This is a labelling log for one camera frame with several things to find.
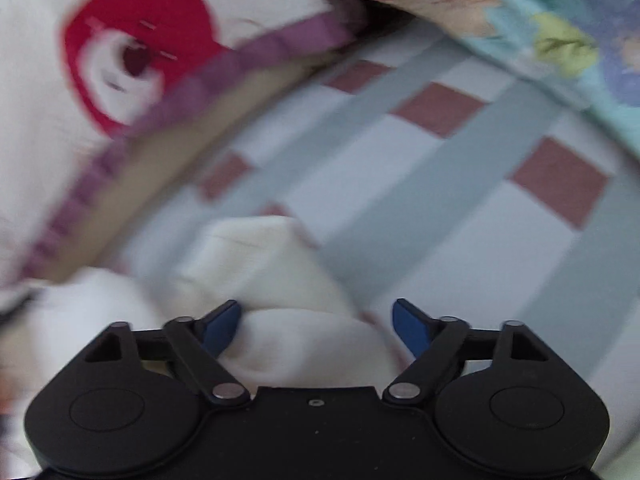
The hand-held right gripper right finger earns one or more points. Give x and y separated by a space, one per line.
411 329

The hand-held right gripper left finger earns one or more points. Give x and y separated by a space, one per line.
226 326

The cream white garment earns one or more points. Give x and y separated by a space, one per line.
280 270

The bear print pillow purple ruffle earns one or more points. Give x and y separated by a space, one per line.
40 70

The floral quilt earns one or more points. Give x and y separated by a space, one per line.
575 35

